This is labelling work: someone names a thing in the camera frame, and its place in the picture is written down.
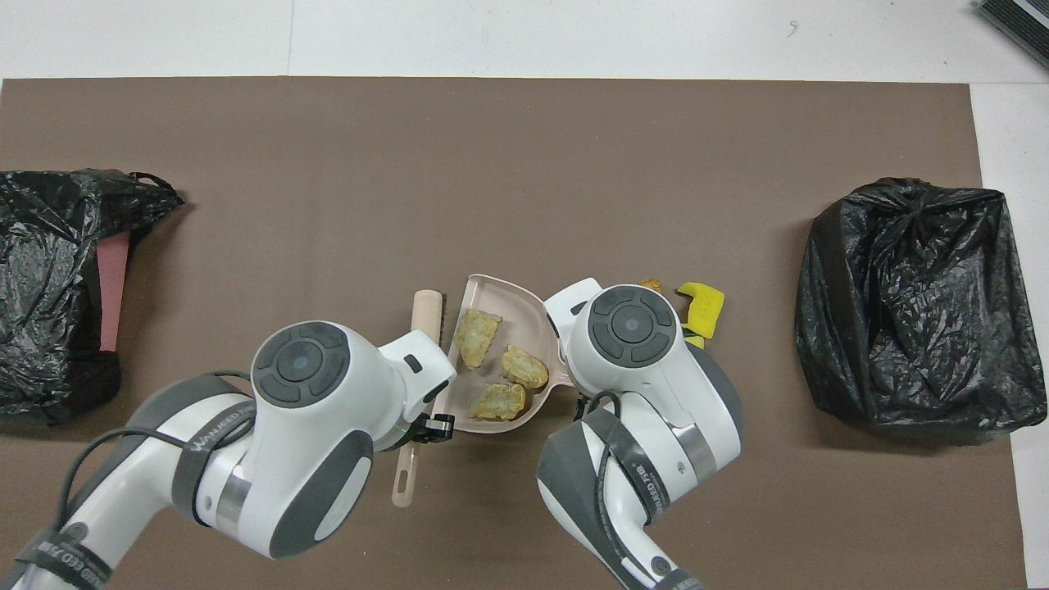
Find pale yellow bread-like chunk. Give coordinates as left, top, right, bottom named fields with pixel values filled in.
left=470, top=383, right=527, bottom=421
left=455, top=308, right=504, bottom=368
left=502, top=345, right=550, bottom=390

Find beige plastic dustpan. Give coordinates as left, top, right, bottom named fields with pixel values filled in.
left=432, top=274, right=572, bottom=433

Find beige hand brush black bristles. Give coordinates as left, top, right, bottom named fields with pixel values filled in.
left=391, top=290, right=445, bottom=509

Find yellow ridged sponge piece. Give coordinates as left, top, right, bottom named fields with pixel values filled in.
left=676, top=282, right=726, bottom=338

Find black trash bag bin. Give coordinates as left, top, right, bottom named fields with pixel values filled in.
left=795, top=178, right=1047, bottom=435

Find pink bin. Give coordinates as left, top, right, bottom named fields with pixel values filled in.
left=97, top=231, right=132, bottom=353

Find black trash bag over pink bin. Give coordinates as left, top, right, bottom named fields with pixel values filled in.
left=0, top=170, right=185, bottom=425

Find brown table mat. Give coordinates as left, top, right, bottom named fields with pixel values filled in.
left=0, top=77, right=1029, bottom=590

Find dark ribbed panel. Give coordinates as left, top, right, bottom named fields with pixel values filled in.
left=975, top=0, right=1049, bottom=68

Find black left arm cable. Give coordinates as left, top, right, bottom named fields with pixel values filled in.
left=53, top=373, right=255, bottom=533

